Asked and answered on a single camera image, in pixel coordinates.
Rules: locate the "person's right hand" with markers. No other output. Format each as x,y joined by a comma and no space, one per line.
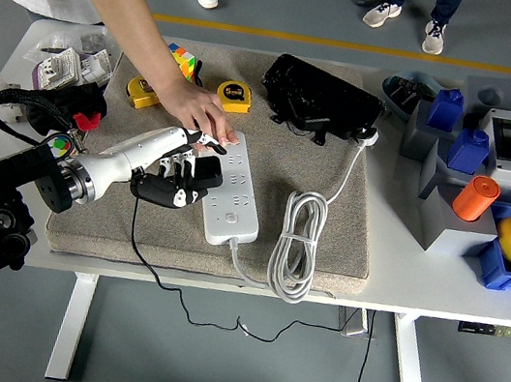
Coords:
196,105

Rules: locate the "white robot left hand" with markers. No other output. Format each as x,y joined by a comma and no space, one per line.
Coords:
139,152

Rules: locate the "black plug adapter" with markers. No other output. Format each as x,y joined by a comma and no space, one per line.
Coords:
210,171

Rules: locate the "white power strip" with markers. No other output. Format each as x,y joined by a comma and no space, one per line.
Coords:
231,216

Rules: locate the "person's right forearm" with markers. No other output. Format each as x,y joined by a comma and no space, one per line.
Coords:
127,17

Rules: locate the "yellow tape measure black label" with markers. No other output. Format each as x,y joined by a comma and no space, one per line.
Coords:
234,97

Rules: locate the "large colourful puzzle cube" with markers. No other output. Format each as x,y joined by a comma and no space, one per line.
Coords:
184,61

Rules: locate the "yellow tape measure brown label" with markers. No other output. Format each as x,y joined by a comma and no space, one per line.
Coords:
141,93

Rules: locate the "red plastic piece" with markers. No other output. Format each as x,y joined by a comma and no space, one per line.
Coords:
88,121

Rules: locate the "small colourful puzzle cube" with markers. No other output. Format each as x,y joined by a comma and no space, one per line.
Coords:
59,143

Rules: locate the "grey-brown mat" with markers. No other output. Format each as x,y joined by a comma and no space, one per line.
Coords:
155,233

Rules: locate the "black cloth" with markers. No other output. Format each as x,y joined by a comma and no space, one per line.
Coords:
75,97

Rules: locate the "white socket module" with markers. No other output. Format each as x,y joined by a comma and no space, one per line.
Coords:
94,68

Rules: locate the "white socket panel purple back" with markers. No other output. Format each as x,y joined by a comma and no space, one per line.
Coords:
57,69

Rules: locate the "black plastic case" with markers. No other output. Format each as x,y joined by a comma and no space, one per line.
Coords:
321,94

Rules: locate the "white table leg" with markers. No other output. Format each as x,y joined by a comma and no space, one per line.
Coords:
71,327
409,369

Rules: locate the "blue bowl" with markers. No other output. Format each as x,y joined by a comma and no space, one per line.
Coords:
388,93

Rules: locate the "black binder clips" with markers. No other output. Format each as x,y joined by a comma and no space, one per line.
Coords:
409,91

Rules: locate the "grey square block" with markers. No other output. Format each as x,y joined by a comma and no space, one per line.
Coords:
418,140

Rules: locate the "blue plastic block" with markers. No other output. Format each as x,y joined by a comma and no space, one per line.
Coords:
445,110
468,153

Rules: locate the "grey box under table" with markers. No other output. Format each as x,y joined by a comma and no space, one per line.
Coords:
353,325

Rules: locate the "grey stepped block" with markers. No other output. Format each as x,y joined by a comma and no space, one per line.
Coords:
449,235

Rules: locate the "grey block with round hole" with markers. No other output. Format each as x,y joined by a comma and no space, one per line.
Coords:
490,95

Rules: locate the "orange cylinder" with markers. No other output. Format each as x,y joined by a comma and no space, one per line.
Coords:
475,198

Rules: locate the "table control panel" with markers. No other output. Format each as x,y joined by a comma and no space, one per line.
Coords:
482,329

